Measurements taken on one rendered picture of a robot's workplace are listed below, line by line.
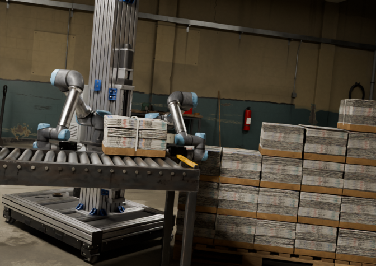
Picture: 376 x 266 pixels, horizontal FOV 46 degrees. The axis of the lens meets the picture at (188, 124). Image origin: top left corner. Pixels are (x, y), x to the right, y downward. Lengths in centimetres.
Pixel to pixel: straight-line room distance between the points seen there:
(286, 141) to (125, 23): 154
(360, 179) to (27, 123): 754
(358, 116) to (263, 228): 104
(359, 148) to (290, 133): 49
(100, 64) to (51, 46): 619
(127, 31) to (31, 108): 629
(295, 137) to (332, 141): 26
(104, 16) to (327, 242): 236
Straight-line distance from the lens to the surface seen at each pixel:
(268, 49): 1069
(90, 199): 363
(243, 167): 322
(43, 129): 292
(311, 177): 328
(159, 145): 277
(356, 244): 345
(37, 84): 967
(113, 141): 273
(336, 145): 329
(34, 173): 234
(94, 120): 325
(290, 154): 323
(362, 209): 340
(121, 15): 357
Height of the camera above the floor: 117
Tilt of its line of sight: 3 degrees down
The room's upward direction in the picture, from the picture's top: 5 degrees clockwise
